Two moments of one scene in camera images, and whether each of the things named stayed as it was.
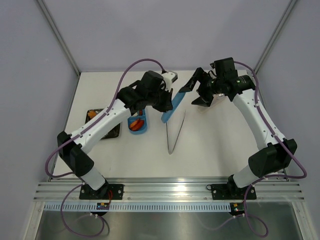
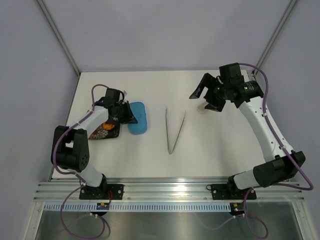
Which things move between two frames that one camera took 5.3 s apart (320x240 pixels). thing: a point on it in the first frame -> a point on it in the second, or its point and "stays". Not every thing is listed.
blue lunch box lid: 166,116 -> 138,110
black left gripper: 168,105 -> 129,118
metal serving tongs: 167,137 stays
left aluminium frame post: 60,37 stays
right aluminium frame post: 290,6 stays
